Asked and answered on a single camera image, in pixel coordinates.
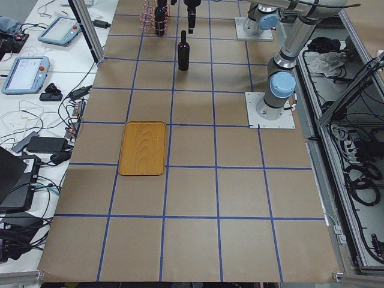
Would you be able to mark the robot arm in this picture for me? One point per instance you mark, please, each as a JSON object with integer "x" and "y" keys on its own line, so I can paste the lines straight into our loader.
{"x": 260, "y": 18}
{"x": 281, "y": 82}

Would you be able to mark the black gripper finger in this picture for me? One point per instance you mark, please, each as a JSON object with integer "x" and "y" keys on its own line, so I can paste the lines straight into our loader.
{"x": 191, "y": 23}

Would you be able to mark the dark wine bottle in basket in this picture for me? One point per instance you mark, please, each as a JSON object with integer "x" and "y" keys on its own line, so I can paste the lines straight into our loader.
{"x": 160, "y": 13}

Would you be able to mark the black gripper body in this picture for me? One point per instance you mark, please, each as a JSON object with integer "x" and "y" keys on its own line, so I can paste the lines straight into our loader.
{"x": 191, "y": 5}

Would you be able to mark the copper wire bottle basket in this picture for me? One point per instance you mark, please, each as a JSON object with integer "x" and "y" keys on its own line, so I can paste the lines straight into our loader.
{"x": 147, "y": 17}

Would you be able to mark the lower teach pendant tablet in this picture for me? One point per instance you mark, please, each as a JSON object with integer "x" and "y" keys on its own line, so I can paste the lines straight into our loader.
{"x": 27, "y": 75}

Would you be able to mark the upper teach pendant tablet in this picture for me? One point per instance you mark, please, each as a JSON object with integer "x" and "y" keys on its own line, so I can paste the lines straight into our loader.
{"x": 60, "y": 32}

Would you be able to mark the black power adapter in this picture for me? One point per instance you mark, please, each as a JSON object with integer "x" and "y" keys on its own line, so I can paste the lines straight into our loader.
{"x": 47, "y": 145}

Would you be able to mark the crumpled white cloth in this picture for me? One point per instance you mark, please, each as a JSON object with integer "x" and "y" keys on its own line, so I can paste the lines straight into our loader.
{"x": 329, "y": 64}

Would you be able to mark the black laptop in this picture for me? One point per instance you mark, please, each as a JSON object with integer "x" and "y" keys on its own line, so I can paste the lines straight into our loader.
{"x": 18, "y": 175}

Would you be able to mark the teach pendant tablet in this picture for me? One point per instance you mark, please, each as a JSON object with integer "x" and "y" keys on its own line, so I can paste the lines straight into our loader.
{"x": 27, "y": 75}
{"x": 60, "y": 32}

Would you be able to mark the wooden tray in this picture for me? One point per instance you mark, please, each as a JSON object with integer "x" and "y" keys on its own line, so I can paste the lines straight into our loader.
{"x": 142, "y": 149}

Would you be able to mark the dark wine bottle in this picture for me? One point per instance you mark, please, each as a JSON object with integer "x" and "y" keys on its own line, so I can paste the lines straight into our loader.
{"x": 183, "y": 52}
{"x": 160, "y": 13}

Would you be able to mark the small black device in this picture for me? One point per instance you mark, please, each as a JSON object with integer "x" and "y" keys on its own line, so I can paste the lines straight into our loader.
{"x": 51, "y": 93}

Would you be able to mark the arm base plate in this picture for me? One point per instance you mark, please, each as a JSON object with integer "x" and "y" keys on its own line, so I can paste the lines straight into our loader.
{"x": 249, "y": 30}
{"x": 262, "y": 116}

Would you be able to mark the aluminium frame post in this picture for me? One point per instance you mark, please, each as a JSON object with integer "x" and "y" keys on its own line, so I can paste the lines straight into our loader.
{"x": 83, "y": 18}

